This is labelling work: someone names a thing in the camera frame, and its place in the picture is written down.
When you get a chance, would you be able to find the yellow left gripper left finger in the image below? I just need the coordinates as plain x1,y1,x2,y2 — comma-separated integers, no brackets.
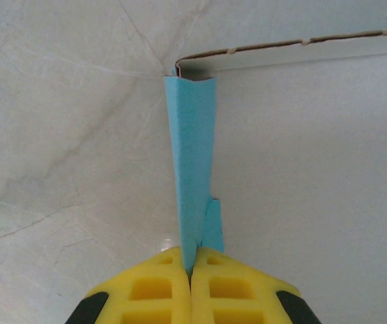
65,246,192,324

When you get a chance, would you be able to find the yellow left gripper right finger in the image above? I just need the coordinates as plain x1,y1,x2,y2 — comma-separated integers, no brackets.
191,248,322,324

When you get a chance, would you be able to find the blue and white cardboard box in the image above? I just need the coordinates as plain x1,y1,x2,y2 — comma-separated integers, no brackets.
163,26,387,324

